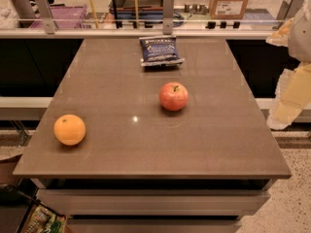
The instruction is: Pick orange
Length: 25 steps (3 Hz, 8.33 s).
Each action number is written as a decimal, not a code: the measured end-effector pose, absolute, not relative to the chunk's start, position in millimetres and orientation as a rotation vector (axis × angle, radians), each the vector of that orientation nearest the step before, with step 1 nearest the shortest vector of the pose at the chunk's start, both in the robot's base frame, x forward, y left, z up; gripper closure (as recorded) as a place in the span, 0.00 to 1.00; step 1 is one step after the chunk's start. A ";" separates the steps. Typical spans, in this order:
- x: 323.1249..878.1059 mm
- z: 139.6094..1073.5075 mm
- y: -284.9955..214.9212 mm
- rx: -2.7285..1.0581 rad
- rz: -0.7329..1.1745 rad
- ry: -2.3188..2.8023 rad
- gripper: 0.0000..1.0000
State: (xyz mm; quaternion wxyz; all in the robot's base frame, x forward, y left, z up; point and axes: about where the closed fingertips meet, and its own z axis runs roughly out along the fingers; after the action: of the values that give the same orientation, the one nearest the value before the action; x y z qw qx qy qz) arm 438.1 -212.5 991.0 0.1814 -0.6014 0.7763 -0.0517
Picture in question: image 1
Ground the cardboard box with label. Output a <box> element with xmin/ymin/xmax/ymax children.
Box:
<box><xmin>209</xmin><ymin>0</ymin><xmax>249</xmax><ymax>19</ymax></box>

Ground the red apple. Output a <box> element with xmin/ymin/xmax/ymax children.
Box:
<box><xmin>159</xmin><ymin>82</ymin><xmax>189</xmax><ymax>112</ymax></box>

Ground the blue snack bag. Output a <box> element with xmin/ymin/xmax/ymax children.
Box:
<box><xmin>139</xmin><ymin>35</ymin><xmax>185</xmax><ymax>67</ymax></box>

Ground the orange fruit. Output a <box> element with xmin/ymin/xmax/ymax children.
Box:
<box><xmin>53</xmin><ymin>115</ymin><xmax>86</xmax><ymax>146</ymax></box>

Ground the metal rail post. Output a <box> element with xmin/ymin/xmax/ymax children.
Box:
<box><xmin>163</xmin><ymin>0</ymin><xmax>174</xmax><ymax>35</ymax></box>
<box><xmin>276</xmin><ymin>0</ymin><xmax>304</xmax><ymax>28</ymax></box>
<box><xmin>35</xmin><ymin>0</ymin><xmax>56</xmax><ymax>34</ymax></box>

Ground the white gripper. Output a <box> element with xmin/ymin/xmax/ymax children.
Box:
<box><xmin>265</xmin><ymin>0</ymin><xmax>311</xmax><ymax>130</ymax></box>

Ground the lower white drawer front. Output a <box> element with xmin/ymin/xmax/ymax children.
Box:
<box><xmin>67</xmin><ymin>219</ymin><xmax>241</xmax><ymax>233</ymax></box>

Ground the upper white drawer front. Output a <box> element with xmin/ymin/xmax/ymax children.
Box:
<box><xmin>37</xmin><ymin>189</ymin><xmax>270</xmax><ymax>216</ymax></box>

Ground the white drawer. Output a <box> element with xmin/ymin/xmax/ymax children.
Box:
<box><xmin>37</xmin><ymin>189</ymin><xmax>270</xmax><ymax>216</ymax></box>
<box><xmin>67</xmin><ymin>219</ymin><xmax>241</xmax><ymax>233</ymax></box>

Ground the right metal rail post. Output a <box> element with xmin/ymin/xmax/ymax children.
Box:
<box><xmin>276</xmin><ymin>0</ymin><xmax>304</xmax><ymax>28</ymax></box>

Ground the box of snack packets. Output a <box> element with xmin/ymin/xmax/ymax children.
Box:
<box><xmin>17</xmin><ymin>203</ymin><xmax>71</xmax><ymax>233</ymax></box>

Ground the left metal rail post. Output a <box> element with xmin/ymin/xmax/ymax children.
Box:
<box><xmin>35</xmin><ymin>0</ymin><xmax>56</xmax><ymax>34</ymax></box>

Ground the purple plastic crate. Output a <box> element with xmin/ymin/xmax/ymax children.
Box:
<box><xmin>28</xmin><ymin>4</ymin><xmax>88</xmax><ymax>30</ymax></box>

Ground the middle metal rail post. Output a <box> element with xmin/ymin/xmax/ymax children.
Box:
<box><xmin>163</xmin><ymin>0</ymin><xmax>174</xmax><ymax>35</ymax></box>

